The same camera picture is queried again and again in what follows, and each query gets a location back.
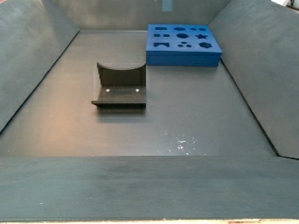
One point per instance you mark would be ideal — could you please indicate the blue shape sorting board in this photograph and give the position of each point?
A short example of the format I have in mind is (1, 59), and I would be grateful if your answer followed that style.
(181, 45)

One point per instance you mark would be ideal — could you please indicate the black curved holder stand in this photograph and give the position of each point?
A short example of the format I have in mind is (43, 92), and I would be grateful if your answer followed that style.
(121, 86)

